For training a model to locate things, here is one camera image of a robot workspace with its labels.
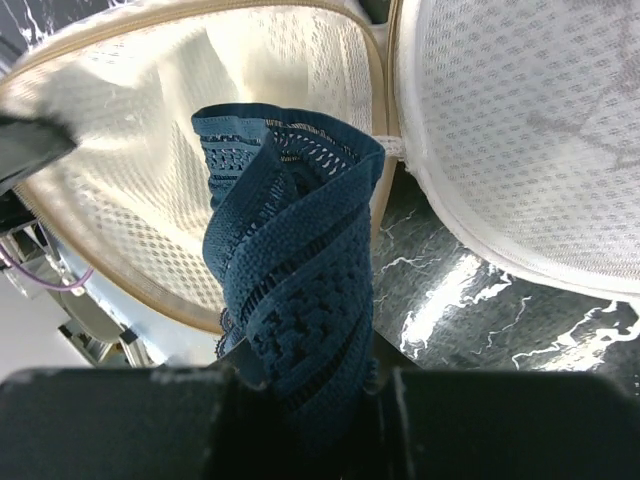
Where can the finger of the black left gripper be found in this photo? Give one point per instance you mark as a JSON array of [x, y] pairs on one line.
[[28, 145]]

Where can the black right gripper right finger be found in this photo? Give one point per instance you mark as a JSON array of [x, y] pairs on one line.
[[509, 425]]

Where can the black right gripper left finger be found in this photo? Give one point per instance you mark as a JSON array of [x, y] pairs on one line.
[[126, 424]]

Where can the dark blue bra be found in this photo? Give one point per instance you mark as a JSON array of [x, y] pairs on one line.
[[289, 243]]

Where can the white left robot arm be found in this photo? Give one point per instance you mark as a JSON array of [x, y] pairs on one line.
[[103, 311]]

